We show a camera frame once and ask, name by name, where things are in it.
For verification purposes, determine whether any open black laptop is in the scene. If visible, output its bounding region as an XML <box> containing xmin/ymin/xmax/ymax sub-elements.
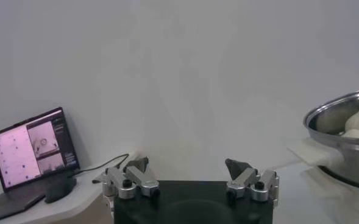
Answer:
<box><xmin>0</xmin><ymin>106</ymin><xmax>81</xmax><ymax>224</ymax></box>

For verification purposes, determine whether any white side table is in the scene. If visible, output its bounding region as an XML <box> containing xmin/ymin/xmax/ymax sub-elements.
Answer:
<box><xmin>0</xmin><ymin>152</ymin><xmax>137</xmax><ymax>224</ymax></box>

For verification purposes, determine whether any black laptop cable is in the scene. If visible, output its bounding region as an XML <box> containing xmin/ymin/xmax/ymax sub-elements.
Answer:
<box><xmin>74</xmin><ymin>153</ymin><xmax>130</xmax><ymax>177</ymax></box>

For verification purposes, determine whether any black computer mouse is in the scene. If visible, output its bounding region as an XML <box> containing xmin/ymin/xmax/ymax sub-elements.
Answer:
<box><xmin>44</xmin><ymin>175</ymin><xmax>77</xmax><ymax>204</ymax></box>

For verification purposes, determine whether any cream electric cooker base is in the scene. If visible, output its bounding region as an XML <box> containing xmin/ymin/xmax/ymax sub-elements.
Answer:
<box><xmin>300</xmin><ymin>166</ymin><xmax>359</xmax><ymax>224</ymax></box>

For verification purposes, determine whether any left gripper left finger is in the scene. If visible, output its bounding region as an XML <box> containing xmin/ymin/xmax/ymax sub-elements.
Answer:
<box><xmin>102</xmin><ymin>156</ymin><xmax>161</xmax><ymax>200</ymax></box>

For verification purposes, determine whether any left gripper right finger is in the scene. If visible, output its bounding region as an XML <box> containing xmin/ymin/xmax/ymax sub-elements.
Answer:
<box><xmin>224</xmin><ymin>158</ymin><xmax>280</xmax><ymax>204</ymax></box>

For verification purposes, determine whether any stainless steel steamer basket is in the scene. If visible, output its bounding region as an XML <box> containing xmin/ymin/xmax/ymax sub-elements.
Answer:
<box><xmin>288</xmin><ymin>86</ymin><xmax>359</xmax><ymax>193</ymax></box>

